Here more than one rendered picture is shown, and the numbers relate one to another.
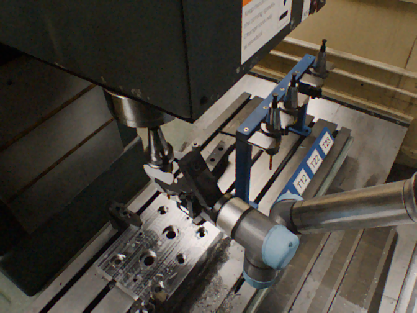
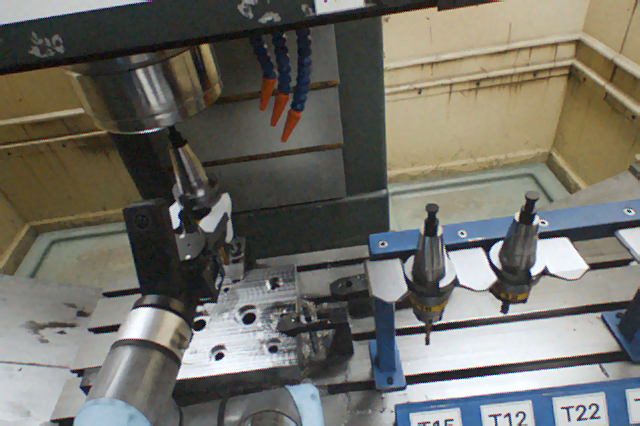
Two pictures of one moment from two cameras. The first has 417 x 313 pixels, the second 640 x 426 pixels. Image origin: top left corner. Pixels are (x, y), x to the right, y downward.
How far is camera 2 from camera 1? 0.62 m
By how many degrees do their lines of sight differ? 41
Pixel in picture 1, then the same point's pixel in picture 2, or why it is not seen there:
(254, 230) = (101, 375)
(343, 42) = not seen: outside the picture
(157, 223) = (251, 294)
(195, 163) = (138, 217)
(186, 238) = (251, 336)
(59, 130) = (247, 122)
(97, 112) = (311, 126)
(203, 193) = (139, 270)
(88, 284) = not seen: hidden behind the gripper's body
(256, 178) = (453, 349)
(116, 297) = not seen: hidden behind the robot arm
